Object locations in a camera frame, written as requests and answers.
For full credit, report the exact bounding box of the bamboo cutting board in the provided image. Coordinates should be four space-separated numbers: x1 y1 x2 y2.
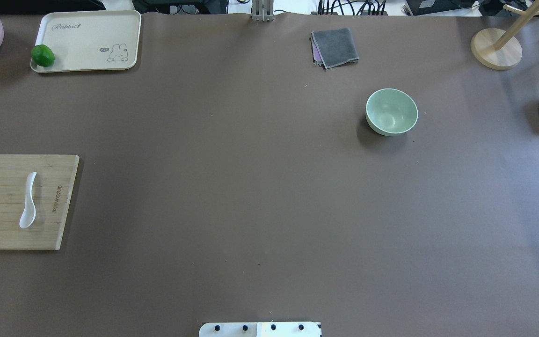
0 155 80 251

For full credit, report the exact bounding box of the green lime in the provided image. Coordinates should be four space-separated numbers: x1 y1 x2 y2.
30 44 55 67

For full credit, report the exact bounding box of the green bowl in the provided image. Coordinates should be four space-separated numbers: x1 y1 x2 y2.
365 88 419 136

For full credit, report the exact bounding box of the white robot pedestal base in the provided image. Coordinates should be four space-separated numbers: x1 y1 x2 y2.
198 321 322 337

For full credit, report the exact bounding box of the wooden mug tree stand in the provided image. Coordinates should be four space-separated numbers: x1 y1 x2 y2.
470 0 539 71

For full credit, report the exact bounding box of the aluminium frame post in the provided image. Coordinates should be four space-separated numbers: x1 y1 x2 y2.
251 0 275 22

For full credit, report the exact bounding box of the white ceramic spoon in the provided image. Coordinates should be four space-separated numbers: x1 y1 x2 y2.
19 171 37 229

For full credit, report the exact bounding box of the grey folded cloth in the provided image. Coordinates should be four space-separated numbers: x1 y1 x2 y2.
310 28 359 70

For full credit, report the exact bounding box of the beige rabbit tray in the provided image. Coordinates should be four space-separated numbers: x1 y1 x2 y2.
30 9 141 73

